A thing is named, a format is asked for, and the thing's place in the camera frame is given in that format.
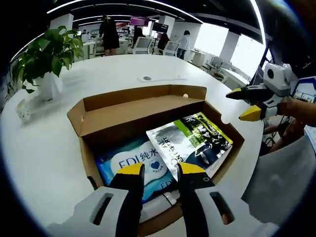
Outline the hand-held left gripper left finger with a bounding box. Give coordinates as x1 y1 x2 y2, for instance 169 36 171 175
46 162 146 237

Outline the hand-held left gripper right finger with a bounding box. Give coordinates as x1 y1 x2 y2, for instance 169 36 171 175
175 161 275 237

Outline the blue wet wipes pack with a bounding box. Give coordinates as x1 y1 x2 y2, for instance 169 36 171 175
95 138 181 204

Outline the silver green snack pouch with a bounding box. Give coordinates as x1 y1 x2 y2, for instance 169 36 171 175
145 112 234 182

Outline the brown cardboard shoe box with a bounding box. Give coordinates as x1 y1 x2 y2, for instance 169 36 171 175
67 84 245 224

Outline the white mesh office chair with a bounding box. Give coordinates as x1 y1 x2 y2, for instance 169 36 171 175
241 137 316 227

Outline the dark display screen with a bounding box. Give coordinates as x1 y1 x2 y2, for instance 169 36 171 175
153 22 168 32

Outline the purple display screen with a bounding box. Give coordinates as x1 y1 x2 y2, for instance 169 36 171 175
130 16 149 27

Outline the green potted plant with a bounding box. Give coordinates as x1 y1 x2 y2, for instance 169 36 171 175
17 26 84 101

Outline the wall poster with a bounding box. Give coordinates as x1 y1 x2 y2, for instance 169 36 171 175
291 76 316 104

